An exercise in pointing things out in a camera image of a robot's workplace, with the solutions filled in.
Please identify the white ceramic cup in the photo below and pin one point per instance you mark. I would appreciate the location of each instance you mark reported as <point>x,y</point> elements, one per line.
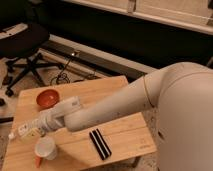
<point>46,148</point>

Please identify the orange red bowl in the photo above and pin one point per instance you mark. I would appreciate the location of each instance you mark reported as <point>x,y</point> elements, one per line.
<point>48,98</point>

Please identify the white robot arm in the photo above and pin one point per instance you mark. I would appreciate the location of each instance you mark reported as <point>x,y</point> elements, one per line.
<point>182,93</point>

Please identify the wooden table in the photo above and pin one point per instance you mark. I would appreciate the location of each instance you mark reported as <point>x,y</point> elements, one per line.
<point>127,137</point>

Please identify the white toy vehicle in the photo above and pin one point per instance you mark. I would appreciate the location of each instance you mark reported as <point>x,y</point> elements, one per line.
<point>26,131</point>

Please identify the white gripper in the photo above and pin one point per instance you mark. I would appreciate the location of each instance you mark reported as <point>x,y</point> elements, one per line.
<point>52,119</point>

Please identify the black office chair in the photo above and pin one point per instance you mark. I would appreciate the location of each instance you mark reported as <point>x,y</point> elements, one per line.
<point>20,40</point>

